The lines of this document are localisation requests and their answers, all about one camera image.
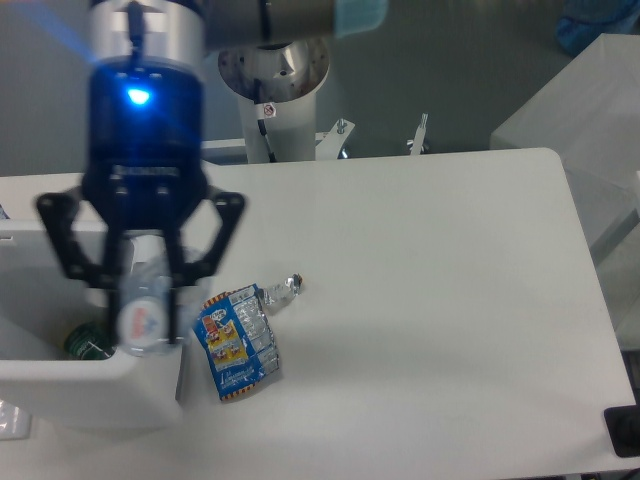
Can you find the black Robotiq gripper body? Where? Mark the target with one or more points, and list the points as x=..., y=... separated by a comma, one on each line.
x=145, y=131

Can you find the crushed clear plastic bottle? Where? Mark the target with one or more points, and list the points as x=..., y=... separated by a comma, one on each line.
x=143, y=318

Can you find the blue foil snack wrapper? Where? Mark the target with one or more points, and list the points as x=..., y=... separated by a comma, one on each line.
x=234, y=330

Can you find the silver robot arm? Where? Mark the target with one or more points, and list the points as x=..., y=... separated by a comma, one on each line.
x=181, y=33

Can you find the white trash can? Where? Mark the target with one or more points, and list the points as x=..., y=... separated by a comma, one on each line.
x=39, y=309

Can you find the metal clamp bolt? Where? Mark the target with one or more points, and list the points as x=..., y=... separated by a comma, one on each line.
x=418, y=144

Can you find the white covered box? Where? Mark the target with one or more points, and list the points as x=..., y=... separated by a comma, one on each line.
x=589, y=115

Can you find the blue bag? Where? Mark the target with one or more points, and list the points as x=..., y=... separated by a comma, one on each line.
x=582, y=22

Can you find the black device at edge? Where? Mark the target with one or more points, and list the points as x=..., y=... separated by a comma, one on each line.
x=623, y=426

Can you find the white table frame bracket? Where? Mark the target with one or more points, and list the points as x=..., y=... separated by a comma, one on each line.
x=330, y=144

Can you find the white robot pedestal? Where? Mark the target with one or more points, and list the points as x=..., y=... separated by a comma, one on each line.
x=276, y=87

